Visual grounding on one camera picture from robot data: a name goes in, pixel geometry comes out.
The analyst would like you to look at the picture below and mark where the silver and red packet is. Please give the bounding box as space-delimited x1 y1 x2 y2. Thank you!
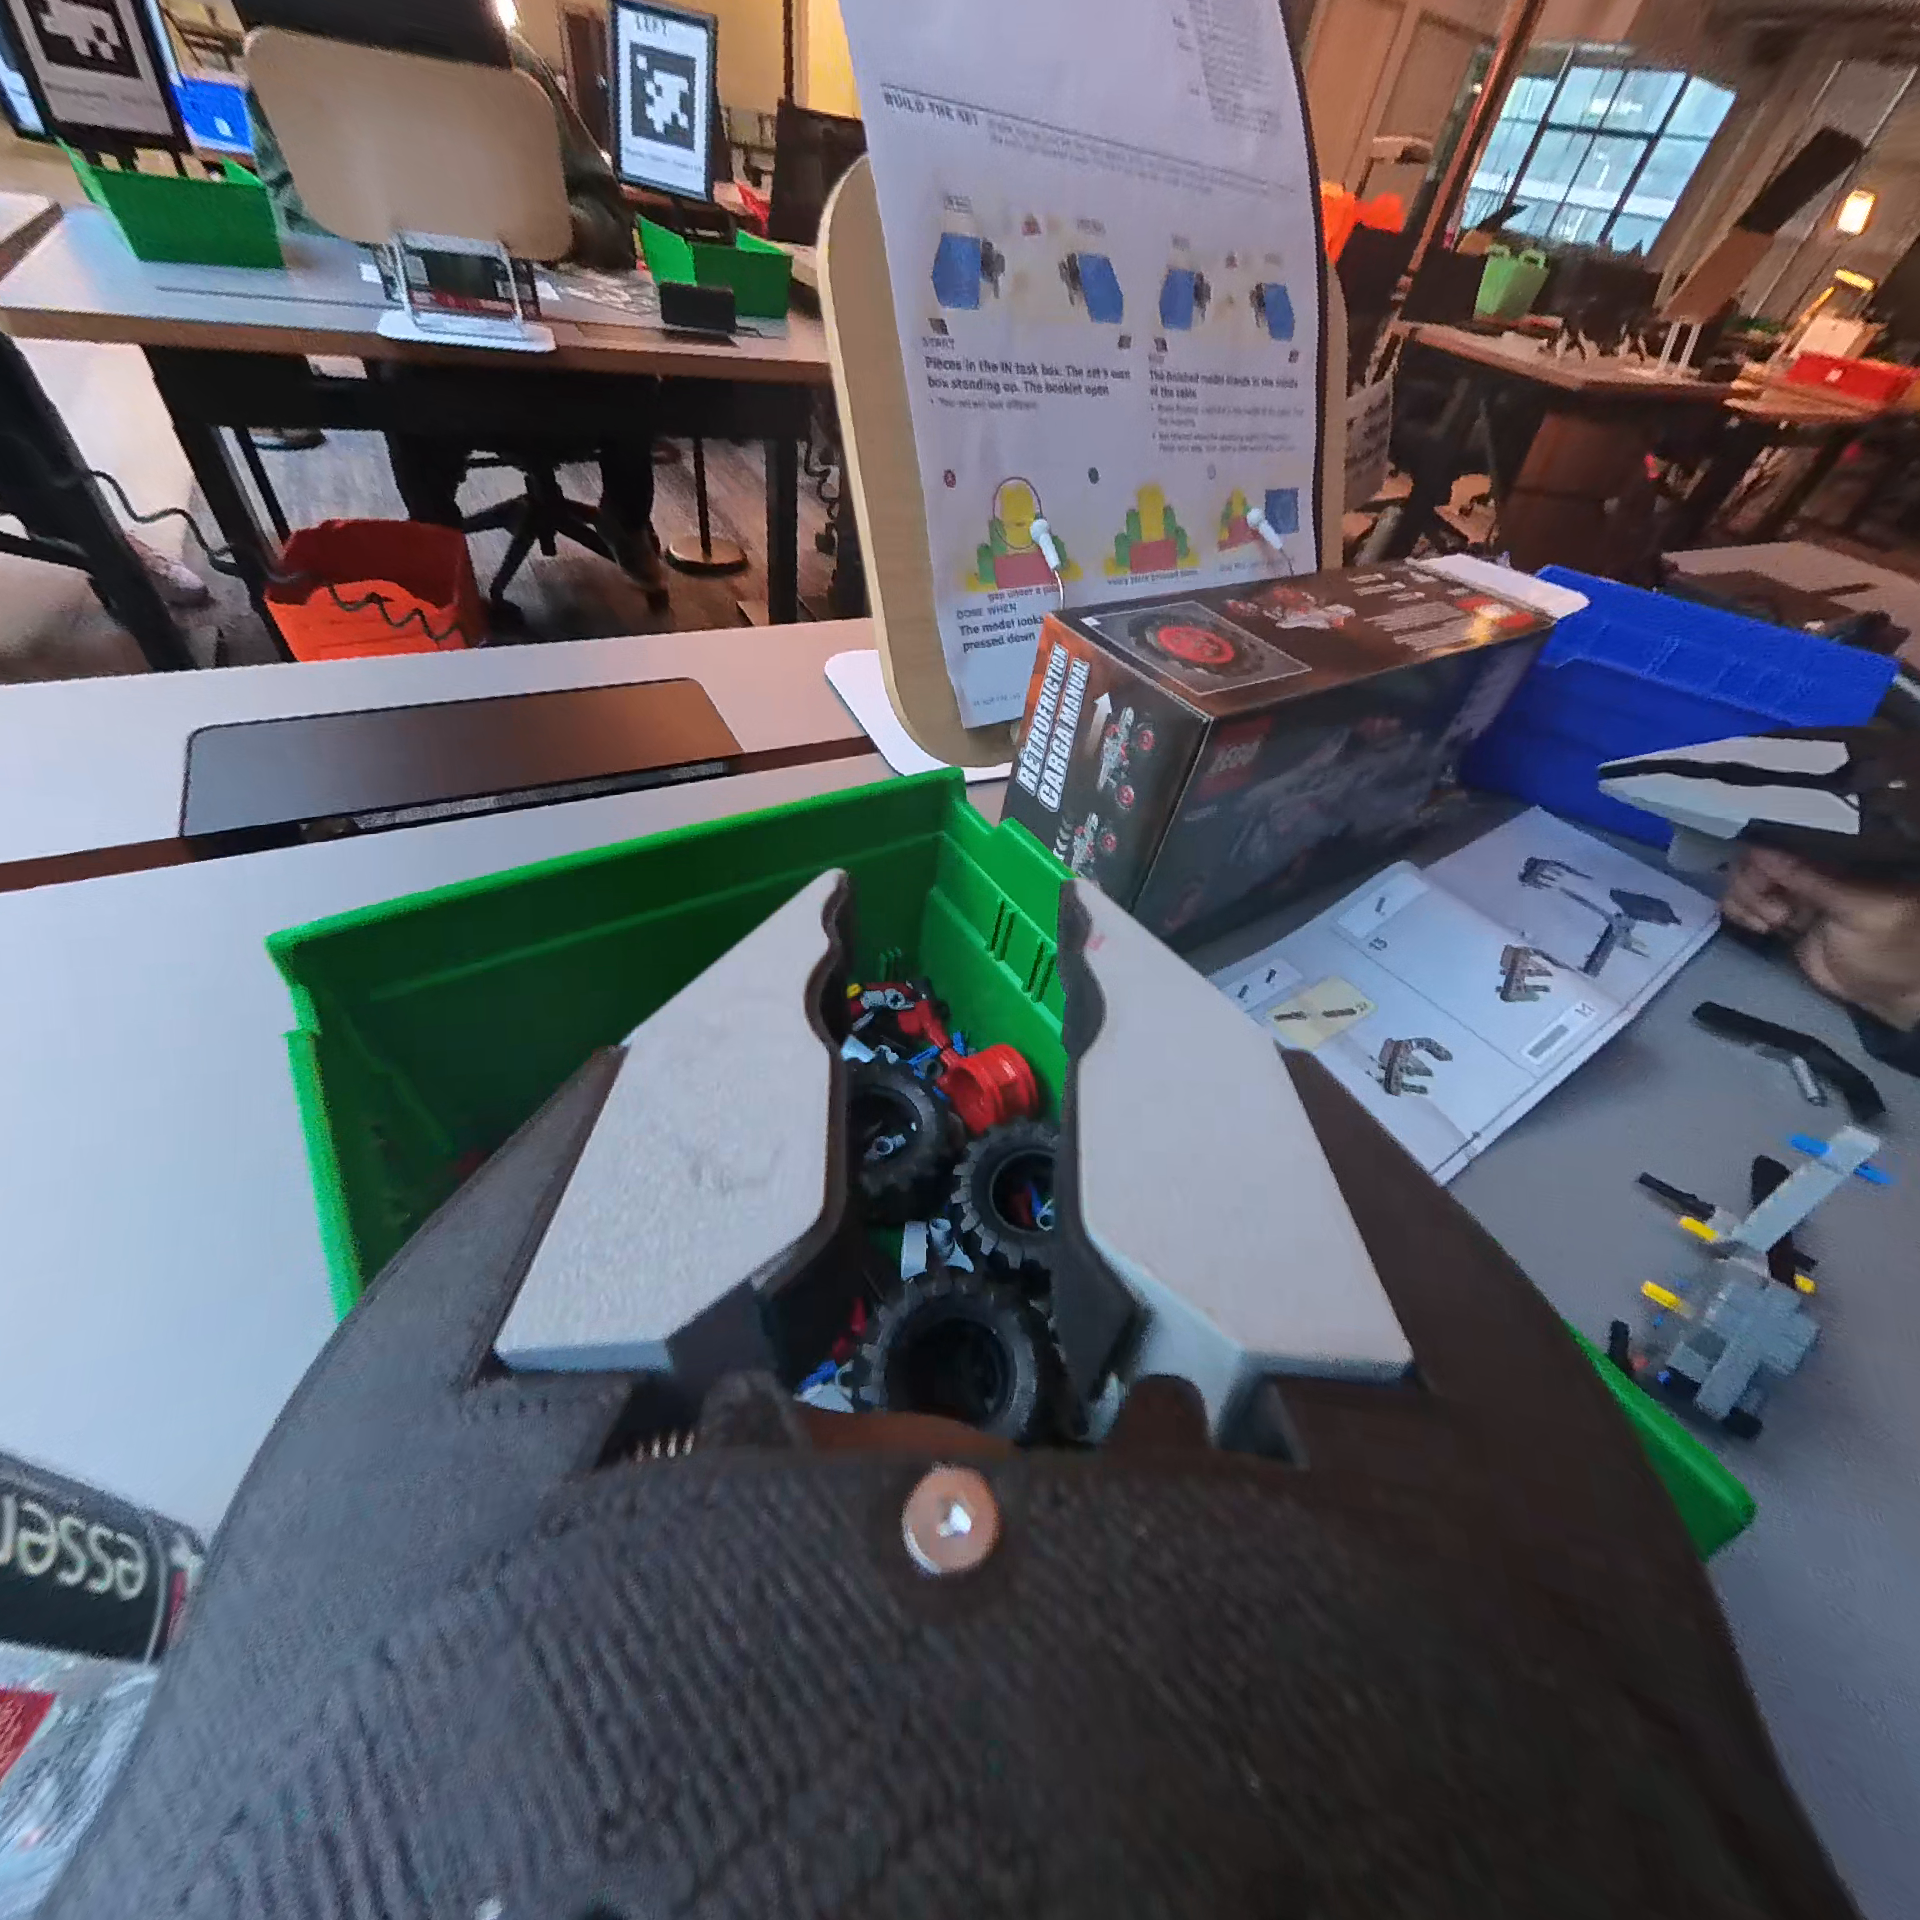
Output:
0 1641 166 1920

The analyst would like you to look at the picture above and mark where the blue plastic bin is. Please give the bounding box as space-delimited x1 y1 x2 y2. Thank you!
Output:
1463 566 1900 841

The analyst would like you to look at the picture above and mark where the small green bin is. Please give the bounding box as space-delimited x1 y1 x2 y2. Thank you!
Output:
67 151 289 273
638 216 794 320

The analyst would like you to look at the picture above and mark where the black lego tyre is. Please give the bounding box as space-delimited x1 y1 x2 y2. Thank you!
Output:
847 1063 969 1226
861 1277 1052 1443
951 1118 1069 1279

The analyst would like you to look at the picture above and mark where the partly built grey lego model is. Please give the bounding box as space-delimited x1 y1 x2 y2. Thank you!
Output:
1606 1125 1884 1441

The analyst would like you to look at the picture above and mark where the black desk cable cover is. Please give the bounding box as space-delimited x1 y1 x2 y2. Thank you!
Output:
180 680 748 840

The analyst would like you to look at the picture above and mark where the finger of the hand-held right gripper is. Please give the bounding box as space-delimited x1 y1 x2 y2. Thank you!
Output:
1635 774 1865 877
1597 729 1862 800

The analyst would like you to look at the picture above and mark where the pile of small lego pieces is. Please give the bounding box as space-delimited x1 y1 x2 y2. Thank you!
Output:
796 976 1082 1421

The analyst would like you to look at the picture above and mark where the person's right hand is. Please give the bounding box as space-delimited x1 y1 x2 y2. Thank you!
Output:
1721 849 1920 1034

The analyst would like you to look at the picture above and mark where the black lego set box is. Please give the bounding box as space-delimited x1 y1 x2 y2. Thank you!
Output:
1002 558 1589 951

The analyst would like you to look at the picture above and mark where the red plastic bin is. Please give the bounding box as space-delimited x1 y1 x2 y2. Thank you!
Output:
1786 350 1920 405

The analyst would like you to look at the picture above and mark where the red lego wheel hub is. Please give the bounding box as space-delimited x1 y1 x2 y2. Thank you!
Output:
937 1042 1039 1135

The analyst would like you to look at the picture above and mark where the curved black lego piece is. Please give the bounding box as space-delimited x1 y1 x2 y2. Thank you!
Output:
1691 1001 1885 1125

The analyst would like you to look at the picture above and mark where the open lego instruction booklet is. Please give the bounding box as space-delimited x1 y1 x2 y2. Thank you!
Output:
1207 806 1724 1186

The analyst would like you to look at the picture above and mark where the screen with square tag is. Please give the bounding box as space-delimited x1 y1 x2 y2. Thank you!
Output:
0 0 190 153
609 0 719 205

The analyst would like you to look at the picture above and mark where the black snack packet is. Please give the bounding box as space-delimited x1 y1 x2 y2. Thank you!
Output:
0 1448 203 1667

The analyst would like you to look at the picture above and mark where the cluttered wooden desk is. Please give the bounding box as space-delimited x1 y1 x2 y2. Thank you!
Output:
1394 322 1920 579

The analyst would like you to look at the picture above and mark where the black office chair base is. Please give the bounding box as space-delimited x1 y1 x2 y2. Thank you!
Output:
450 451 677 601

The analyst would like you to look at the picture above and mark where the large paned window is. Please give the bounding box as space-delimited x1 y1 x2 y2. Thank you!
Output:
1463 47 1740 256

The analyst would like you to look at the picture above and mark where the grey desk with black legs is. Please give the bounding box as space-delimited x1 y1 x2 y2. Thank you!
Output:
0 201 835 671

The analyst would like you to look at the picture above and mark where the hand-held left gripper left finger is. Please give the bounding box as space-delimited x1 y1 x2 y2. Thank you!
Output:
491 866 874 1398

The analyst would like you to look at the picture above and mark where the printed task instruction sheet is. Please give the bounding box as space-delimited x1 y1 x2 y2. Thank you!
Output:
837 0 1322 731

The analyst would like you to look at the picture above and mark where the clear acrylic sign holder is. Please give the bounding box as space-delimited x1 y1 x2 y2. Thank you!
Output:
375 231 554 350

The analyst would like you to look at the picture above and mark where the orange plastic bin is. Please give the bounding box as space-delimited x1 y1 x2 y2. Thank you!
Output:
266 520 489 664

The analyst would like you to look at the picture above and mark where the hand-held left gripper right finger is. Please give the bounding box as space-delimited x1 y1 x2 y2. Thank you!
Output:
1047 878 1417 1462

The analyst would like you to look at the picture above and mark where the green plastic bin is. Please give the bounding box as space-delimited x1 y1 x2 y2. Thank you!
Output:
267 768 1758 1562

